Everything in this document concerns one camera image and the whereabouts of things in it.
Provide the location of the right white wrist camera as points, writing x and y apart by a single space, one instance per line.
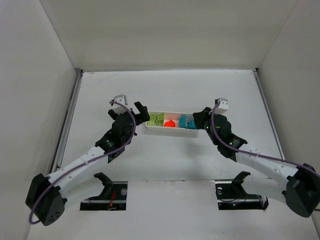
222 106

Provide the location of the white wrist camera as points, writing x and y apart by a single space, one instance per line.
119 100
222 106

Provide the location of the left aluminium rail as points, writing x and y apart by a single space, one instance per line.
66 125

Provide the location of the teal long lego brick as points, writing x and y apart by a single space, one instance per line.
191 125

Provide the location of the light green long brick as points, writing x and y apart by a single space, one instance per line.
159 122

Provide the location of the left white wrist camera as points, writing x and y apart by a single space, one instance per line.
119 100

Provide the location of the teal round lego piece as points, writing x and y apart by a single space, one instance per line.
183 121

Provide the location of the aluminium rail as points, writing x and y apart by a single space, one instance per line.
66 125
268 112

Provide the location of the right aluminium rail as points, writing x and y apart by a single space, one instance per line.
268 112

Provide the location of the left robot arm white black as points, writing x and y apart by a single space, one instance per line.
50 195

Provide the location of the white three-compartment tray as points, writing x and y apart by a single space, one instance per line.
171 131

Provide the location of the light green lego brick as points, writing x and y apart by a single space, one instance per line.
151 123

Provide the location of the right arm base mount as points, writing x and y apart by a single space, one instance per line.
231 196

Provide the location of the light green small brick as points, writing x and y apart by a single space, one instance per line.
160 116

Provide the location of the orange round lego piece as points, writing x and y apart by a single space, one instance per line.
170 124

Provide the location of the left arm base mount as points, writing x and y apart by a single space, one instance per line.
113 196

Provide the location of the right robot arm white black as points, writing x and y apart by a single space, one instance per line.
296 185

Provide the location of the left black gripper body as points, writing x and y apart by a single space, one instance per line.
135 116

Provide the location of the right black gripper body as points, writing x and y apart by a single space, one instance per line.
201 119

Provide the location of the teal green lego stack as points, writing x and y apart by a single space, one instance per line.
153 117

